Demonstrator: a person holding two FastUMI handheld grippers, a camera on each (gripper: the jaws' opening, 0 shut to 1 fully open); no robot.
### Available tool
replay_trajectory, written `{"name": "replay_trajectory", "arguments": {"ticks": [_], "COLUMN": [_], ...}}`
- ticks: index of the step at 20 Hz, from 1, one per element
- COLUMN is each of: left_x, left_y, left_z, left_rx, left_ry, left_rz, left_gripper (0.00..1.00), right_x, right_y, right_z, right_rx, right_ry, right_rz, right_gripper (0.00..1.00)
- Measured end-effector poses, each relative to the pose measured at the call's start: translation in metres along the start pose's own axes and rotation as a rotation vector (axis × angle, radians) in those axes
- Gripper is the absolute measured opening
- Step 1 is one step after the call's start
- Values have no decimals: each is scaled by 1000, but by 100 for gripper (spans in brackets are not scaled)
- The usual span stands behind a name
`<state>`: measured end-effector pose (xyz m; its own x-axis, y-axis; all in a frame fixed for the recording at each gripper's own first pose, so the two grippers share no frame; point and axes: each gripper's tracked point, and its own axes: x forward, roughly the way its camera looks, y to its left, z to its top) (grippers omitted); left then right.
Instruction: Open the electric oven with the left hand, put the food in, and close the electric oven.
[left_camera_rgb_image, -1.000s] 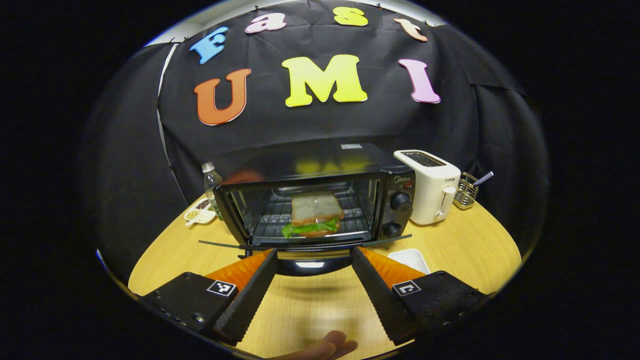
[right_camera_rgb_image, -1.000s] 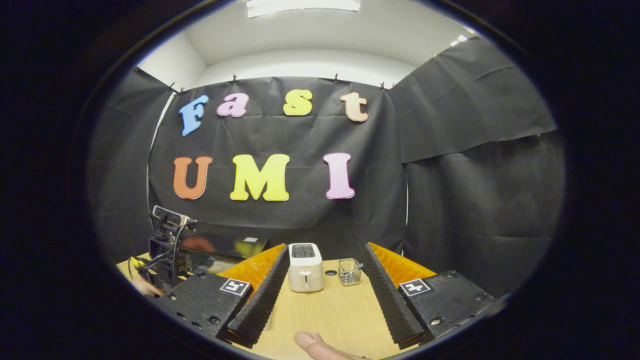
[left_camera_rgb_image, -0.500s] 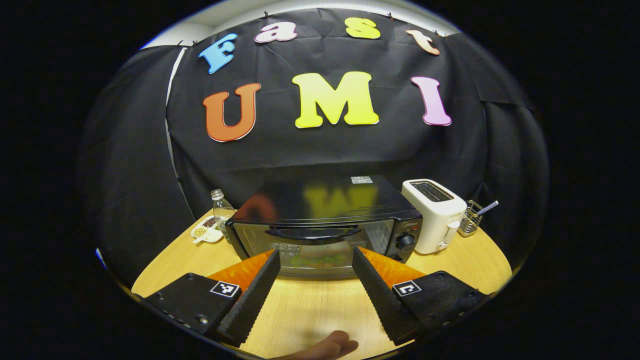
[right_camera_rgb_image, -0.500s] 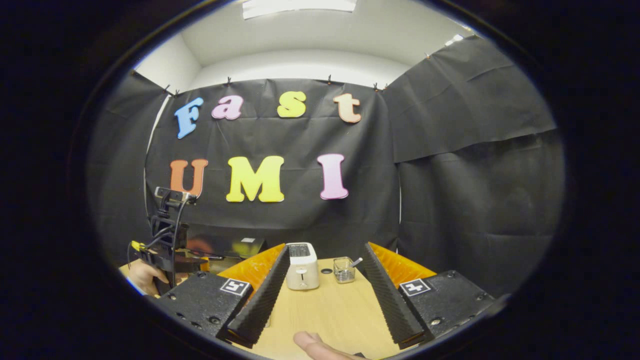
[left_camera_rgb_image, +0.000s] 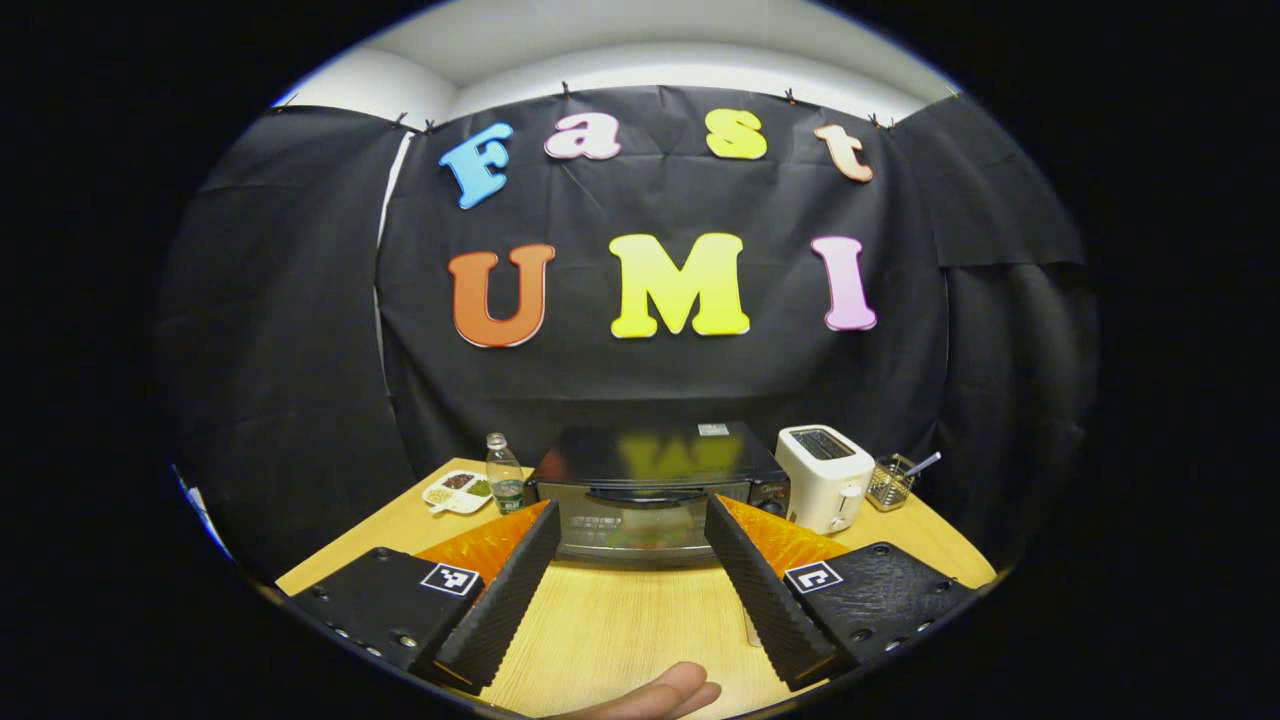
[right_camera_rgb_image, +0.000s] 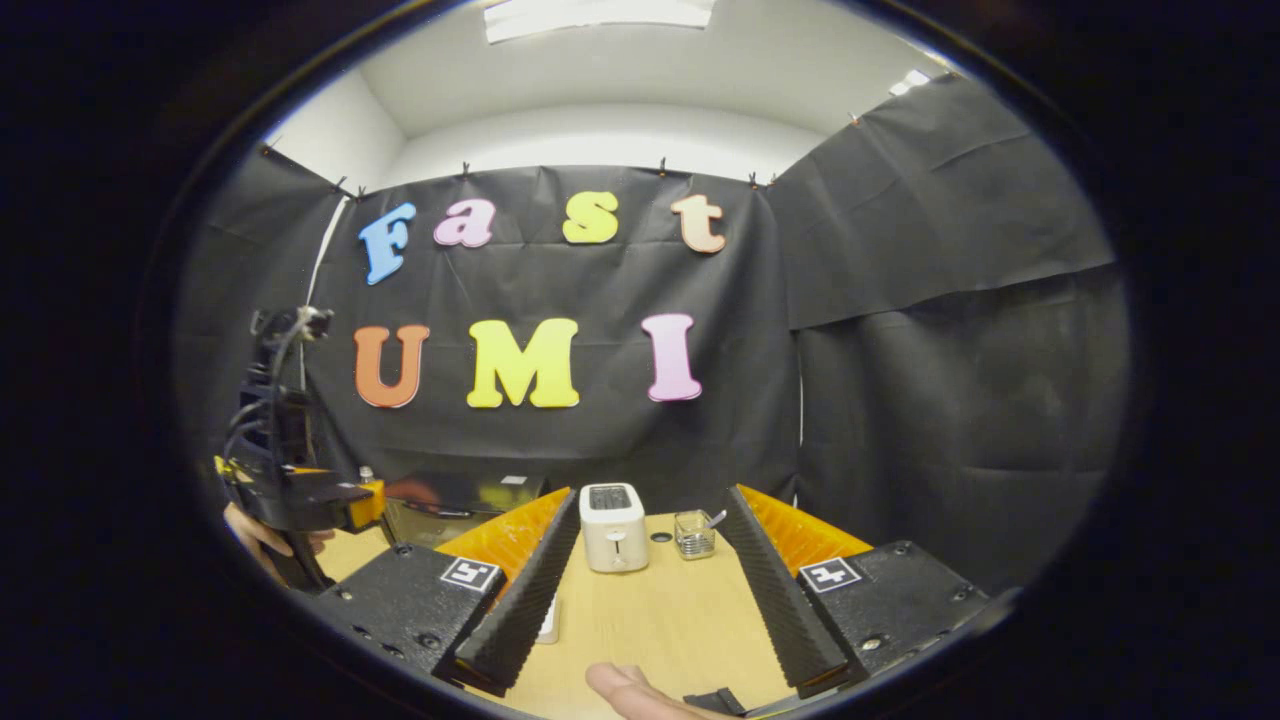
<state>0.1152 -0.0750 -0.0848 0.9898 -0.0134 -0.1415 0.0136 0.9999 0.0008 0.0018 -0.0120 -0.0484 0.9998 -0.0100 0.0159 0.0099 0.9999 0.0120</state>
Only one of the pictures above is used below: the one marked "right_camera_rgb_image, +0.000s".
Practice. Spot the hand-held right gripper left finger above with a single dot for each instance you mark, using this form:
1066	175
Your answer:
525	600

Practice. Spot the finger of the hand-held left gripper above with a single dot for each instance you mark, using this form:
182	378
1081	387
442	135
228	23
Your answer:
330	505

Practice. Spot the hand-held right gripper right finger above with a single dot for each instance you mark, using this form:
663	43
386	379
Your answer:
775	590

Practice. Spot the black electric oven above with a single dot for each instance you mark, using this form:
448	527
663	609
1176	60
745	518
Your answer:
450	495

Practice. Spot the small white plate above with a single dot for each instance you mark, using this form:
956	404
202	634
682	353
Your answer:
548	625

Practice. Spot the metal spoon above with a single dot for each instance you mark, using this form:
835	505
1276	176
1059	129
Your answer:
716	518

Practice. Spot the white toaster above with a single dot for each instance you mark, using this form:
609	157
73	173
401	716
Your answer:
613	530

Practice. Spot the large ceiling light panel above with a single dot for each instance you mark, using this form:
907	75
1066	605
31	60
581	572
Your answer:
600	15

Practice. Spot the small ceiling light panel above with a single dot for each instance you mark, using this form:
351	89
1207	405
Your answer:
910	82

